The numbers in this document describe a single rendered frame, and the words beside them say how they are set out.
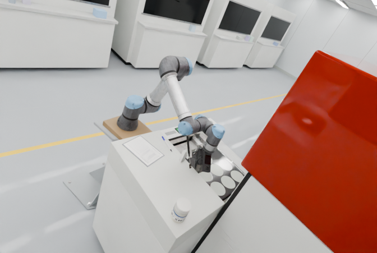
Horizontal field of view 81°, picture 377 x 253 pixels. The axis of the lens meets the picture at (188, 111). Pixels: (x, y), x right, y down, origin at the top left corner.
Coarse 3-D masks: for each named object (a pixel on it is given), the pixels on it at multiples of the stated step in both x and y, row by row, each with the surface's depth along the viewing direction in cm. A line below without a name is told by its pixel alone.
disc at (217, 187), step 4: (212, 184) 135; (216, 184) 136; (220, 184) 138; (212, 188) 132; (216, 188) 133; (220, 188) 135; (224, 188) 136; (216, 192) 131; (220, 192) 132; (224, 192) 133
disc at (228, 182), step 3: (222, 177) 143; (225, 177) 144; (228, 177) 145; (222, 180) 141; (225, 180) 142; (228, 180) 143; (231, 180) 144; (225, 183) 139; (228, 183) 140; (231, 183) 141; (234, 183) 142; (228, 186) 138; (231, 186) 139; (234, 186) 140
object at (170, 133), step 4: (212, 120) 186; (168, 128) 156; (172, 128) 157; (164, 132) 151; (168, 132) 153; (172, 132) 154; (176, 132) 155; (168, 136) 149; (172, 136) 150; (176, 136) 152
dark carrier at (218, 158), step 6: (216, 150) 164; (192, 156) 150; (216, 156) 159; (222, 156) 161; (192, 162) 145; (216, 162) 153; (222, 162) 156; (228, 162) 158; (222, 168) 150; (228, 168) 153; (234, 168) 154; (228, 174) 147; (216, 180) 139; (234, 180) 145; (228, 192) 134; (222, 198) 129
